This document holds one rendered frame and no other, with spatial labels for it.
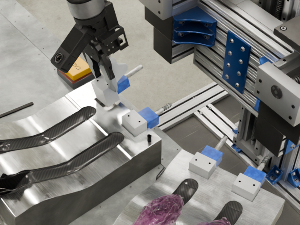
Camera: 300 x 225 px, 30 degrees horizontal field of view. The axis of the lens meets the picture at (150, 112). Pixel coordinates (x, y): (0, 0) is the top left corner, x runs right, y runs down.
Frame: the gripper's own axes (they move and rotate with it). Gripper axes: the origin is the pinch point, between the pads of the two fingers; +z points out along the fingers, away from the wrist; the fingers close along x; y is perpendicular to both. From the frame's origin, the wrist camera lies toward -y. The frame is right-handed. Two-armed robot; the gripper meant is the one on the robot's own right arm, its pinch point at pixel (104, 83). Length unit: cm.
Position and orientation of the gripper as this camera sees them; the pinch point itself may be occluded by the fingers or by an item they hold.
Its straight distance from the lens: 132.8
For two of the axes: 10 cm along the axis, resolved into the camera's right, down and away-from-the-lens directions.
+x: -6.2, -4.6, 6.3
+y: 7.6, -5.6, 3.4
